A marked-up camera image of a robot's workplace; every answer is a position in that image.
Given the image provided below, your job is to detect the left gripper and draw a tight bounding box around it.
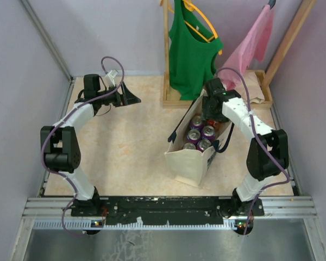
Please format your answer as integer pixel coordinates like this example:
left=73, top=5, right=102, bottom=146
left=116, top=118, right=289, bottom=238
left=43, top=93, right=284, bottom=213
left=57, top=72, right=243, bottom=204
left=97, top=82, right=141, bottom=108

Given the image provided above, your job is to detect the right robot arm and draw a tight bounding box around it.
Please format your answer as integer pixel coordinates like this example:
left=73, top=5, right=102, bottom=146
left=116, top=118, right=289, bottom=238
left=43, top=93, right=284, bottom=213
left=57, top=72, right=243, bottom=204
left=202, top=78, right=289, bottom=215

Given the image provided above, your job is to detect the green tank top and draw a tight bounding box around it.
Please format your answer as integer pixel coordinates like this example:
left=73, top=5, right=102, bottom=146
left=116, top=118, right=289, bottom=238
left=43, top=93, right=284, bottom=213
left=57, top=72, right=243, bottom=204
left=168, top=1, right=223, bottom=101

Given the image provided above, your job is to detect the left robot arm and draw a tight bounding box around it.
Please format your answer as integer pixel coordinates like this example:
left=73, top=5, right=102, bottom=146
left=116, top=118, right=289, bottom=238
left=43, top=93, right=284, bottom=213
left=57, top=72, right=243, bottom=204
left=40, top=70, right=141, bottom=216

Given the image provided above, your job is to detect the yellow clothes hanger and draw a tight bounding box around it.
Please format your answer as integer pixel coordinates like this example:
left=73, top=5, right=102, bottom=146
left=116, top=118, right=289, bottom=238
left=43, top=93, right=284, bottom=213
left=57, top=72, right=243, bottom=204
left=159, top=0, right=223, bottom=56

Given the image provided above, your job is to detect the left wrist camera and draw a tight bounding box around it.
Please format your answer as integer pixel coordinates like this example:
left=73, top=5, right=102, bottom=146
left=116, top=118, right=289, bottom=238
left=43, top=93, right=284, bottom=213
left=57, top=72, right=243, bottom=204
left=104, top=70, right=118, bottom=88

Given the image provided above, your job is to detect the beige folded cloth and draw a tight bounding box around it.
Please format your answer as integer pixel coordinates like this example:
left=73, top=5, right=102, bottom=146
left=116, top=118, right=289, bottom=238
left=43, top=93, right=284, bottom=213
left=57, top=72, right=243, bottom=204
left=243, top=71, right=265, bottom=104

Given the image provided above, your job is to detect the purple Fanta can top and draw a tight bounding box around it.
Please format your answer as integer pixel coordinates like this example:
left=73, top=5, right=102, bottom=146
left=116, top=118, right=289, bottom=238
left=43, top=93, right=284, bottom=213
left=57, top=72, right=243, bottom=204
left=200, top=125, right=216, bottom=142

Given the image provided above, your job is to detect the beige canvas tote bag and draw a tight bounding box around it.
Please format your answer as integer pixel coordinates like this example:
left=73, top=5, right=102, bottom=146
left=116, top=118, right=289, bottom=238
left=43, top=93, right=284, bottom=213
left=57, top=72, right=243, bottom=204
left=164, top=90, right=231, bottom=187

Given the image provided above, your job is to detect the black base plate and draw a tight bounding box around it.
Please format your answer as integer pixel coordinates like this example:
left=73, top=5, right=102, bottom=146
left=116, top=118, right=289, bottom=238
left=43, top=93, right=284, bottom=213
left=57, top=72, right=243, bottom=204
left=70, top=195, right=264, bottom=226

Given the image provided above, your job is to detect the pink shirt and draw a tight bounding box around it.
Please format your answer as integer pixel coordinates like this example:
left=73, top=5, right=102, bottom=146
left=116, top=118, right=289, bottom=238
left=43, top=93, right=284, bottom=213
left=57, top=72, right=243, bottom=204
left=218, top=4, right=274, bottom=90

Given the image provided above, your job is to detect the purple fanta can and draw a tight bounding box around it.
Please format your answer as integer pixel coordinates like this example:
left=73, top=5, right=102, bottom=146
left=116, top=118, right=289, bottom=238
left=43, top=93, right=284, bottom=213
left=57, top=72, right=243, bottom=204
left=200, top=125, right=216, bottom=142
left=190, top=115, right=204, bottom=130
left=196, top=139, right=211, bottom=152
left=183, top=142, right=196, bottom=150
left=186, top=129, right=202, bottom=145

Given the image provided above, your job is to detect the red Coke can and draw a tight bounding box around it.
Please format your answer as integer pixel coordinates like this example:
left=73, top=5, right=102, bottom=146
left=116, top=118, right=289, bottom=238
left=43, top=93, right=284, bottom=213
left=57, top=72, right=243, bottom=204
left=205, top=119, right=220, bottom=130

